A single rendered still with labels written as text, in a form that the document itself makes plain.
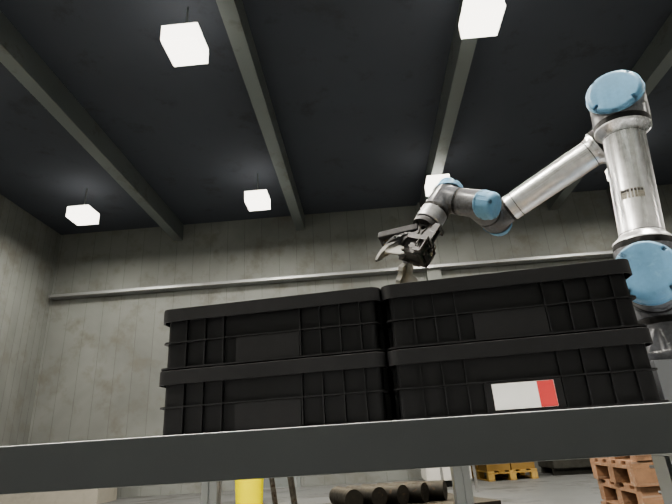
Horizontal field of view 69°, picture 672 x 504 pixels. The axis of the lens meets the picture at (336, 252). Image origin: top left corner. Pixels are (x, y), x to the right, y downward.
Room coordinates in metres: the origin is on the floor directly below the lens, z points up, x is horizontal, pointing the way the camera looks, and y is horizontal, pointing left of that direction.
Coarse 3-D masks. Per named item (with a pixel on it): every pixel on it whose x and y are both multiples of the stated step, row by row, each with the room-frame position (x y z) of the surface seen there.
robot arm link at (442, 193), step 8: (440, 184) 1.19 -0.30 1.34; (448, 184) 1.18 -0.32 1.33; (456, 184) 1.18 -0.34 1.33; (432, 192) 1.20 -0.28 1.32; (440, 192) 1.18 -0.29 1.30; (448, 192) 1.17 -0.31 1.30; (432, 200) 1.18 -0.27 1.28; (440, 200) 1.18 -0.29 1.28; (448, 200) 1.17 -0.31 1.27; (448, 208) 1.19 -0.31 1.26; (448, 216) 1.21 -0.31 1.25
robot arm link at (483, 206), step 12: (456, 192) 1.16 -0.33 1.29; (468, 192) 1.14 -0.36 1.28; (480, 192) 1.12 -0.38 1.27; (492, 192) 1.12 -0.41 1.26; (456, 204) 1.16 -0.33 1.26; (468, 204) 1.14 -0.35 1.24; (480, 204) 1.12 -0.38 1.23; (492, 204) 1.12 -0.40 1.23; (468, 216) 1.18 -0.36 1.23; (480, 216) 1.15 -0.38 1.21; (492, 216) 1.14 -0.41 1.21
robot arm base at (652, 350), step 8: (640, 320) 1.07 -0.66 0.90; (648, 320) 1.05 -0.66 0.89; (656, 320) 1.04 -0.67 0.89; (664, 320) 1.03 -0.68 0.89; (656, 328) 1.04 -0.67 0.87; (664, 328) 1.03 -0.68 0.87; (656, 336) 1.04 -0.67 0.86; (664, 336) 1.03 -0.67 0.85; (656, 344) 1.04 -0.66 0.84; (664, 344) 1.03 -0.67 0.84; (648, 352) 1.05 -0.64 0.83; (656, 352) 1.03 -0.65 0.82; (664, 352) 1.02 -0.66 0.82
